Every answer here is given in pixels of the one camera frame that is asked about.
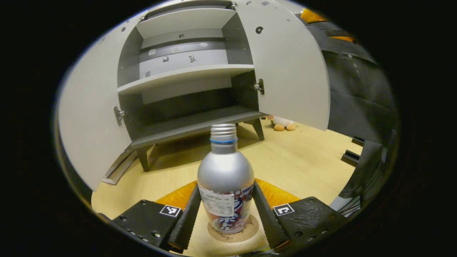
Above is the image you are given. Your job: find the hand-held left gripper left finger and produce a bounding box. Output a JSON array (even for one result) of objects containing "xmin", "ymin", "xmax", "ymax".
[{"xmin": 98, "ymin": 180, "xmax": 202, "ymax": 253}]

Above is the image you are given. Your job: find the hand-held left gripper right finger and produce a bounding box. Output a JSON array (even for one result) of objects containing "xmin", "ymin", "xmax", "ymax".
[{"xmin": 252, "ymin": 178, "xmax": 348, "ymax": 251}]

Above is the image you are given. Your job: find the round cork coaster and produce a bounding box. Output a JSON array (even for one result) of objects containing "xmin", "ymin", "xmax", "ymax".
[{"xmin": 207, "ymin": 213, "xmax": 260, "ymax": 243}]

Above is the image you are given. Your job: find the silver bottle with pink label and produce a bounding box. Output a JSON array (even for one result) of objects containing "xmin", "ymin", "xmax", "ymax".
[{"xmin": 197, "ymin": 124, "xmax": 255, "ymax": 234}]

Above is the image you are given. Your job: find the white and grey cabinet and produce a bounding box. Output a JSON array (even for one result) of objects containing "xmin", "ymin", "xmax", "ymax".
[{"xmin": 117, "ymin": 0, "xmax": 268, "ymax": 172}]

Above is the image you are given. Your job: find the black backdrop cloth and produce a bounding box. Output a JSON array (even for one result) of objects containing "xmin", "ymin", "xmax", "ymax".
[{"xmin": 307, "ymin": 21, "xmax": 398, "ymax": 200}]

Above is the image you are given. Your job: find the grey board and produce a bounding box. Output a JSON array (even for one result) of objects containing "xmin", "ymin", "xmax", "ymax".
[{"xmin": 102, "ymin": 146, "xmax": 138, "ymax": 185}]

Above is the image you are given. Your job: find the white plush toy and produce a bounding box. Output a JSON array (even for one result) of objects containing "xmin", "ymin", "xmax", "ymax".
[{"xmin": 270, "ymin": 115, "xmax": 297, "ymax": 131}]

